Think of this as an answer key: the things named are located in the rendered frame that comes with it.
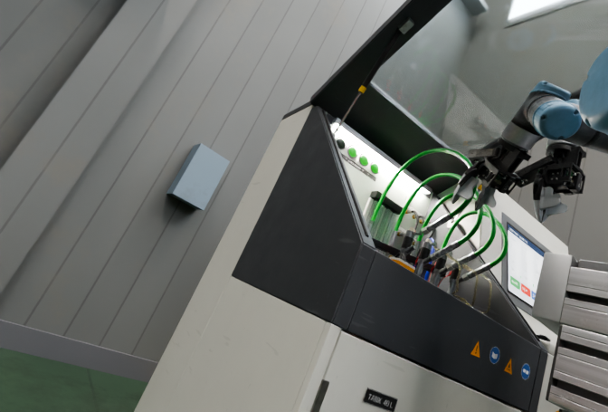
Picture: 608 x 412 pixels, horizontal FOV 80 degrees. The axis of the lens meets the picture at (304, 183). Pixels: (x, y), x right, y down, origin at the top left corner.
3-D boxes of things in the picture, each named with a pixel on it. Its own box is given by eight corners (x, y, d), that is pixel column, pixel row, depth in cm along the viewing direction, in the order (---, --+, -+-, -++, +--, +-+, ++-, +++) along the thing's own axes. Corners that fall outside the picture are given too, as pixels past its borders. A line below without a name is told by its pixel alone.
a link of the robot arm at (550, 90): (545, 81, 80) (536, 76, 87) (514, 125, 85) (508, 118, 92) (580, 96, 79) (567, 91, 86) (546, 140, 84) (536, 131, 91)
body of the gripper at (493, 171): (483, 189, 91) (514, 148, 85) (467, 172, 98) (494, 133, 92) (508, 197, 93) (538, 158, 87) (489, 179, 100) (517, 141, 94)
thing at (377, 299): (347, 330, 67) (377, 250, 71) (334, 324, 71) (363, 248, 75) (527, 412, 91) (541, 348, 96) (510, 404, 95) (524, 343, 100)
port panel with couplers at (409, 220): (387, 267, 138) (413, 196, 147) (381, 266, 141) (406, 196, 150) (410, 281, 143) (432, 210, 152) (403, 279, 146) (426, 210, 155)
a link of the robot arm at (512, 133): (504, 118, 91) (529, 128, 93) (493, 133, 93) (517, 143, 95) (522, 129, 84) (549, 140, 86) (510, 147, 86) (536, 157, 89)
